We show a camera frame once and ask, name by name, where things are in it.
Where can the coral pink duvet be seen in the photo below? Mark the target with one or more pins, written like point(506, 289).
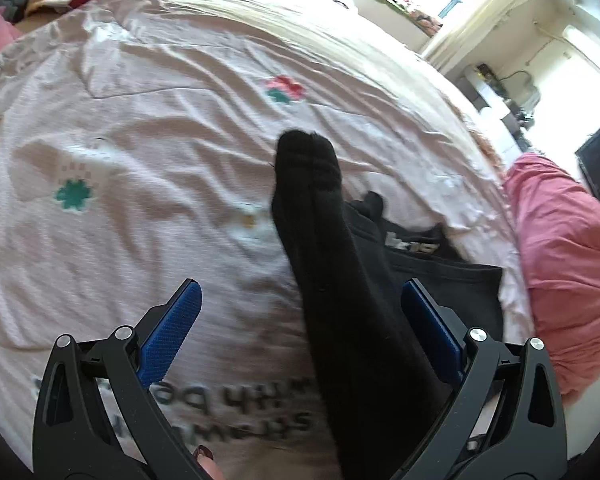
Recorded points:
point(565, 260)

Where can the white shirt with black print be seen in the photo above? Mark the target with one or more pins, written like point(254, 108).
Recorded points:
point(230, 410)

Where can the pink patterned bed sheet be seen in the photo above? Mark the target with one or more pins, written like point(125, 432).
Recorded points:
point(155, 135)

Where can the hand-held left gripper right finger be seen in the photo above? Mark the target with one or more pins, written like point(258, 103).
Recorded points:
point(432, 330)

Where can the white window ledge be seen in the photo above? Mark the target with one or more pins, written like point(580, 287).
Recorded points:
point(360, 0)

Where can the person's left hand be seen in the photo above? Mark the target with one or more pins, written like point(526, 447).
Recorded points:
point(209, 465)

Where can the cluttered white shelf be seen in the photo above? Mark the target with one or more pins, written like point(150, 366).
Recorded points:
point(500, 95)

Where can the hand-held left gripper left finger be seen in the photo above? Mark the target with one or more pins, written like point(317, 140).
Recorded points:
point(172, 325)

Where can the black sweatshirt with orange patches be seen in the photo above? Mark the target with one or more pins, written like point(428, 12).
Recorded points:
point(340, 285)

